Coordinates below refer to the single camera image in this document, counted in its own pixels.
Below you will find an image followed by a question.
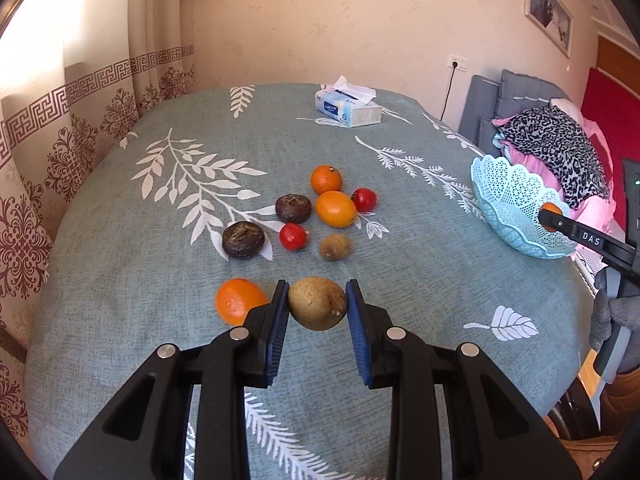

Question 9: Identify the orange tangerine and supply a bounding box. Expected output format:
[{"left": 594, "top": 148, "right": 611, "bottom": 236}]
[{"left": 538, "top": 203, "right": 564, "bottom": 232}]

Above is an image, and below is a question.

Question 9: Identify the large orange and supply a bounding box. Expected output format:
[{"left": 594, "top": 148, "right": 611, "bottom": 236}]
[{"left": 214, "top": 278, "right": 269, "bottom": 326}]

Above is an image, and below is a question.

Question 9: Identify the brown kiwi fruit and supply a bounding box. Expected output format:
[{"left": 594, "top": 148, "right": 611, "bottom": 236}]
[{"left": 288, "top": 276, "right": 347, "bottom": 332}]

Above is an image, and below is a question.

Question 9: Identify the large dark water chestnut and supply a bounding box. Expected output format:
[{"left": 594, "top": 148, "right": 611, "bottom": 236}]
[{"left": 222, "top": 221, "right": 266, "bottom": 259}]

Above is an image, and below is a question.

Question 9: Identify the red cherry tomato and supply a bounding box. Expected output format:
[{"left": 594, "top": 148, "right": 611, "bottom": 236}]
[
  {"left": 279, "top": 222, "right": 308, "bottom": 252},
  {"left": 352, "top": 188, "right": 378, "bottom": 214}
]

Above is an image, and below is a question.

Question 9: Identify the small brown kiwi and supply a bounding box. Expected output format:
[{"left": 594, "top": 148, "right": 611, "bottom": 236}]
[{"left": 319, "top": 233, "right": 352, "bottom": 261}]

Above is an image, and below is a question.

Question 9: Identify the small dark water chestnut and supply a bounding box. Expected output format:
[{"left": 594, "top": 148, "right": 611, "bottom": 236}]
[{"left": 276, "top": 193, "right": 311, "bottom": 224}]

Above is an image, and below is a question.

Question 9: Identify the oval orange fruit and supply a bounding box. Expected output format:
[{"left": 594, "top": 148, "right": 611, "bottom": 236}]
[{"left": 314, "top": 191, "right": 357, "bottom": 229}]

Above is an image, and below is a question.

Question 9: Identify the small round orange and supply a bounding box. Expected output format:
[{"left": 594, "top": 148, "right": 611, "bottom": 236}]
[{"left": 310, "top": 165, "right": 343, "bottom": 195}]

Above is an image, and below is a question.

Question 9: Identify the grey gloved right hand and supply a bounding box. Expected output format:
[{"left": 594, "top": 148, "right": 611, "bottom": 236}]
[{"left": 589, "top": 269, "right": 640, "bottom": 374}]

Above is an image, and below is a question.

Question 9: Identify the pink bedding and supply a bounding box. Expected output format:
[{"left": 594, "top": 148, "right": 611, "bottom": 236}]
[{"left": 492, "top": 99, "right": 616, "bottom": 230}]

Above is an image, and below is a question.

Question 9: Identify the light blue lattice basket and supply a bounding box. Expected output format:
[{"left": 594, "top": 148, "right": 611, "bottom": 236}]
[{"left": 471, "top": 155, "right": 577, "bottom": 259}]

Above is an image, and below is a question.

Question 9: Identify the leopard print cloth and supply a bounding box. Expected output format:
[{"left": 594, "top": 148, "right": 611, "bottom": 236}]
[{"left": 497, "top": 104, "right": 610, "bottom": 209}]

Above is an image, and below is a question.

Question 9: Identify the red headboard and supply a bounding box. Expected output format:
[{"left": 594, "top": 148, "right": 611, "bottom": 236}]
[{"left": 582, "top": 68, "right": 639, "bottom": 229}]

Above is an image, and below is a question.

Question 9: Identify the blue white tissue box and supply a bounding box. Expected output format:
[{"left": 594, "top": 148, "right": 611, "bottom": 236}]
[{"left": 314, "top": 76, "right": 382, "bottom": 128}]

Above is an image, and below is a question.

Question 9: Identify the beige patterned curtain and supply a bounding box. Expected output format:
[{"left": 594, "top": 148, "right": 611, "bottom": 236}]
[{"left": 1, "top": 0, "right": 195, "bottom": 445}]

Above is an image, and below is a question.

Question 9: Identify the grey padded bed frame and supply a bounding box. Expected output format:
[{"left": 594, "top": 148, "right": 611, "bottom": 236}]
[{"left": 459, "top": 70, "right": 568, "bottom": 156}]

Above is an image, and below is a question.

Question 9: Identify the white wall socket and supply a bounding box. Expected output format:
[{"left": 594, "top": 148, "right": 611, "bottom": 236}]
[{"left": 447, "top": 54, "right": 469, "bottom": 72}]

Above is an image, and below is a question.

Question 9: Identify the black power cable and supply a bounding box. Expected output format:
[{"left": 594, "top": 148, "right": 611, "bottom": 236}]
[{"left": 439, "top": 63, "right": 459, "bottom": 123}]

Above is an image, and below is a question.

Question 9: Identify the framed wall picture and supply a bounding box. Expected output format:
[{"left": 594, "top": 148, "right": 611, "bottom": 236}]
[{"left": 524, "top": 0, "right": 574, "bottom": 58}]

